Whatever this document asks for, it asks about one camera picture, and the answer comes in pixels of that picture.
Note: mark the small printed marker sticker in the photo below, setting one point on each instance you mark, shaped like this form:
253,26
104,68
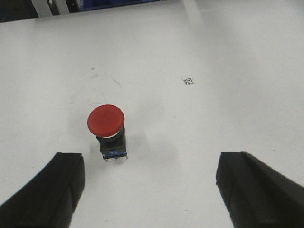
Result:
187,80

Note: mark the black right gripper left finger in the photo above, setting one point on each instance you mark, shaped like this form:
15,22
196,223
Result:
50,198

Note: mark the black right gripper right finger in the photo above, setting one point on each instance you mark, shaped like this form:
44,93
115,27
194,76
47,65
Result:
257,196

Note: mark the red mushroom push button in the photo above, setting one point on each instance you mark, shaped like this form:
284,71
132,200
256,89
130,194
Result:
106,122

